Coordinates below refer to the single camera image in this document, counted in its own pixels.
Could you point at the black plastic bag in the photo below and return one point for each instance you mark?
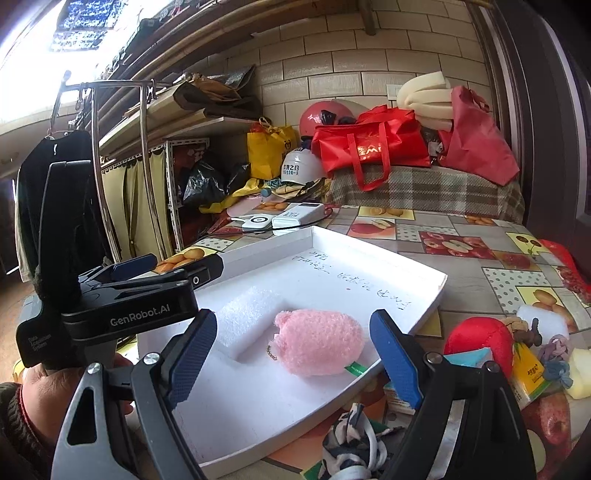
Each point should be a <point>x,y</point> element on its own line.
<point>203,182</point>

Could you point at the small brown plush toy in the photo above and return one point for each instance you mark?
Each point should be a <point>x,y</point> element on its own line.
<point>519,325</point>

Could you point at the brown paper bags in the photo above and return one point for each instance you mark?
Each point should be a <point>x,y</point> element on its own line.
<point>217,92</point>

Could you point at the yellow cloth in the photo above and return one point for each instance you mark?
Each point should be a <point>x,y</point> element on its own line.
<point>240,189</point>

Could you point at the red tote bag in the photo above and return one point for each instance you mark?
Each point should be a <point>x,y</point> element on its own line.
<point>383,147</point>

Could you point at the person's left hand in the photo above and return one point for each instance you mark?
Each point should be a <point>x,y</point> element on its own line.
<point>46,397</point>

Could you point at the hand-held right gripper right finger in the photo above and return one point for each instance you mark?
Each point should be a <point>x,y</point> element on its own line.
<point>395,360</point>

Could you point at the white power bank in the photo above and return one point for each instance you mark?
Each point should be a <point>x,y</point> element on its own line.
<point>295,214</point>

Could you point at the pale yellow sponge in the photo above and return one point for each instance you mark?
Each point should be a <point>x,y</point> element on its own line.
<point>581,374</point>

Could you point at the packaged yellow scouring sponge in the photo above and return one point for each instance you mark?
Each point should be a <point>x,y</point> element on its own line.
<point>531,374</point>

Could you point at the white helmet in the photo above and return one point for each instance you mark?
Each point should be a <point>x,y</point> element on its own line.
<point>302,166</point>

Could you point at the red helmet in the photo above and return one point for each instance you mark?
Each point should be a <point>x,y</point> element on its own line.
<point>314,120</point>

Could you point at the black garment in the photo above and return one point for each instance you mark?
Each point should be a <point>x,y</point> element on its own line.
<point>32,184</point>

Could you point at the white round-dial device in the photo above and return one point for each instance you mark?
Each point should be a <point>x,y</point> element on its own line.
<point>256,223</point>

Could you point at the plaid blanket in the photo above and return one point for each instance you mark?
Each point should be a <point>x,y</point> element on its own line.
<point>415,189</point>

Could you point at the dark wooden door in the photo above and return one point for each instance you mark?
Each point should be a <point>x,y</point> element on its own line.
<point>554,115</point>

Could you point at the pink plush toy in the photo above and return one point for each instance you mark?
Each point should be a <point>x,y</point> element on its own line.
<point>318,341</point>

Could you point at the black and white cloth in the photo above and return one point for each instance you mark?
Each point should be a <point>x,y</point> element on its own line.
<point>346,438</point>

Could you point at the fruit print tablecloth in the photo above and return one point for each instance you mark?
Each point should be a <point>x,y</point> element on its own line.
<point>461,277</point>

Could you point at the white foam block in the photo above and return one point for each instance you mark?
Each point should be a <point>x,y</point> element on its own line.
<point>244,318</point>

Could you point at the red printed packet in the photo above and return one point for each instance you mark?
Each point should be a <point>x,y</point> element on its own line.
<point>570,272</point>

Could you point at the white sponge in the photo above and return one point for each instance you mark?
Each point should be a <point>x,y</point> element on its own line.
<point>547,321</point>

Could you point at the teal card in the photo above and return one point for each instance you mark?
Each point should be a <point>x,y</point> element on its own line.
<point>466,357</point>

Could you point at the olive curtain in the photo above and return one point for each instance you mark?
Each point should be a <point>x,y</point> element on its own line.
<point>134,203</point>

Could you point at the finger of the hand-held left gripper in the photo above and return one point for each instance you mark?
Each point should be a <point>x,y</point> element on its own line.
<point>203,272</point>
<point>134,265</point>

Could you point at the person's left forearm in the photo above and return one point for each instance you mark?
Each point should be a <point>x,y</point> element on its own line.
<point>18,438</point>

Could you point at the wall switch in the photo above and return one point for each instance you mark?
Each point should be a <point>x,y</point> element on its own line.
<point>395,91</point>

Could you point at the red plastic bag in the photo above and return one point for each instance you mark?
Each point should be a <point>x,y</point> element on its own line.
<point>475,143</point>

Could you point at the white shallow tray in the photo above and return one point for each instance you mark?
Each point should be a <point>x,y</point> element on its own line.
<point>323,277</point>

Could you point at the cream foam roll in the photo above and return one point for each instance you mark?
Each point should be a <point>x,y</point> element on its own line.
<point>425,99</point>

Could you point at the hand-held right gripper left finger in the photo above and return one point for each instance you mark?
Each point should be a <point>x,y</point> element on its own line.
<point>194,360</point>

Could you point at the wooden boards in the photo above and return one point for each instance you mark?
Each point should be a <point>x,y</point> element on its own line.
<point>152,115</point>

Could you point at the bundle of bamboo poles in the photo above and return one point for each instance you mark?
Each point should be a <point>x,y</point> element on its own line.
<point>207,41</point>

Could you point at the yellow shopping bag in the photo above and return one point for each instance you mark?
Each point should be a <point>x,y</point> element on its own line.
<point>265,152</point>

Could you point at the red plush toy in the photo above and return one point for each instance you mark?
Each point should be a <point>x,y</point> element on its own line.
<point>475,339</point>

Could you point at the metal clothes rack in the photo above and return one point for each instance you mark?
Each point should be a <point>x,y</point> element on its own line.
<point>144,138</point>

